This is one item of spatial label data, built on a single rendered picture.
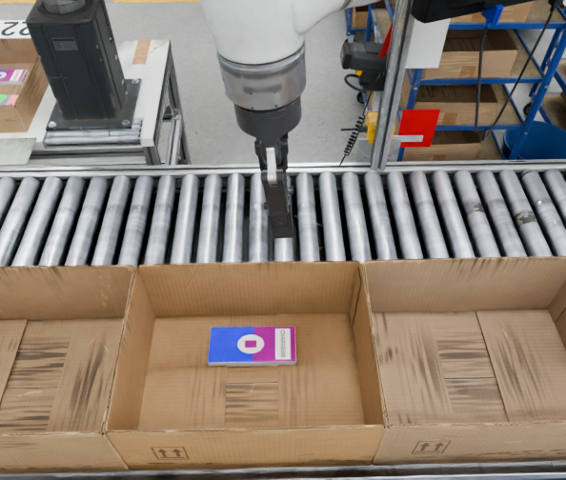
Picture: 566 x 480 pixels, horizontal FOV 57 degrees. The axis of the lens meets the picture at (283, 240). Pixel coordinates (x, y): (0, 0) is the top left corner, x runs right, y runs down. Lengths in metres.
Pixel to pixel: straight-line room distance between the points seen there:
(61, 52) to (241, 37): 1.19
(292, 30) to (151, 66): 1.50
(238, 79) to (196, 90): 2.66
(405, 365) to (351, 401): 0.12
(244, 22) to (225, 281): 0.55
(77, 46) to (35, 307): 0.81
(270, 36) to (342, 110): 2.52
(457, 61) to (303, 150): 1.06
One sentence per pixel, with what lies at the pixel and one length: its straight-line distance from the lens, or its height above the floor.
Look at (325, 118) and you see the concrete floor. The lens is 2.96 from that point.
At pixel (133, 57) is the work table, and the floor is 0.75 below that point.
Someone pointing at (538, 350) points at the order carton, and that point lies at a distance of 1.11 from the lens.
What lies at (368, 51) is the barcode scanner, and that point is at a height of 1.09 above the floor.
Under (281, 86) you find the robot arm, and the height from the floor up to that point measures 1.47.
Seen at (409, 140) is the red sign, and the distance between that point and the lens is 1.55.
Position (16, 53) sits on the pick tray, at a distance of 2.13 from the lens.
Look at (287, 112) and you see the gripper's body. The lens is 0.58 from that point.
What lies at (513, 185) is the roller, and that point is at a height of 0.75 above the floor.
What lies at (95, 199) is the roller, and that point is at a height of 0.75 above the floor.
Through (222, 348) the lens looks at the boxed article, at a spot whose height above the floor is 0.90.
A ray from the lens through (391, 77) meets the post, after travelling 1.36.
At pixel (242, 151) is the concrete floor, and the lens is 2.74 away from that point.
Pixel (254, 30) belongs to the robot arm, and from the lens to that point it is 0.51.
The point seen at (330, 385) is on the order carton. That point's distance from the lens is 0.97.
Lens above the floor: 1.77
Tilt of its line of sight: 50 degrees down
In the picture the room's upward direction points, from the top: straight up
